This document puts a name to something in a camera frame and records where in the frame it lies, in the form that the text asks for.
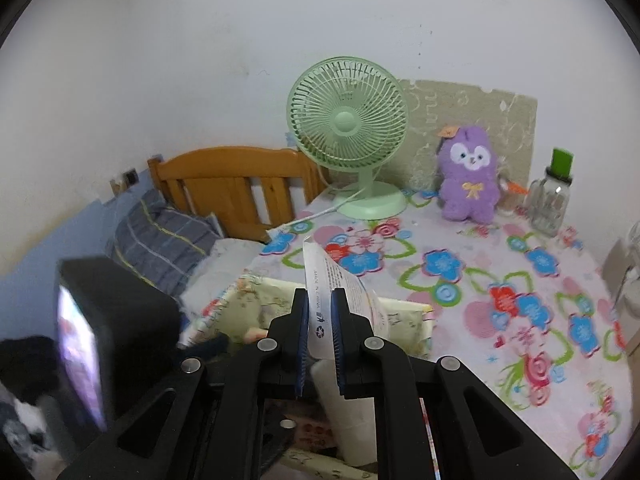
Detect pink tissue pack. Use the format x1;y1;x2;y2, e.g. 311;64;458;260
288;415;337;453

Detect yellow fabric storage box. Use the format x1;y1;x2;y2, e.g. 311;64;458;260
180;274;435;479

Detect white paper package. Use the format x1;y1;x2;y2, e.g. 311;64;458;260
303;237;390;360

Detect white towel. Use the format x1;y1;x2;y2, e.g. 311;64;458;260
310;360;378;467

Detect blue plaid pillow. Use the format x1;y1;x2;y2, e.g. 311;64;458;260
106;188;221;297

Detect crumpled white cloth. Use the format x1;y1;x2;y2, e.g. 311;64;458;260
1;386;50;462

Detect floral tablecloth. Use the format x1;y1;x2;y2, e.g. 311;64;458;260
250;190;634;479

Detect white pillow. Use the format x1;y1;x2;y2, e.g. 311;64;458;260
179;238;264;321

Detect wooden bed headboard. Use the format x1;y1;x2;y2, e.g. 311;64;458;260
148;146;328;242

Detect white standing fan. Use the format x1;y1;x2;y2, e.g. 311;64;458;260
614;221;640;318

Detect toothpick holder orange lid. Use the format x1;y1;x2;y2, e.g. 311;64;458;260
497;177;528;216

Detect glass jar green lid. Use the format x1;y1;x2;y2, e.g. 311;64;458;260
525;148;574;237

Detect purple plush toy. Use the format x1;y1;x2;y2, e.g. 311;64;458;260
437;125;500;224

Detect green desk fan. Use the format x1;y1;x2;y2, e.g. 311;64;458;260
286;56;409;220

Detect beige patterned board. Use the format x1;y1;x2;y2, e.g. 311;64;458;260
381;79;538;190

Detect wall socket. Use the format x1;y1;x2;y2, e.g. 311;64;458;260
122;169;139;188

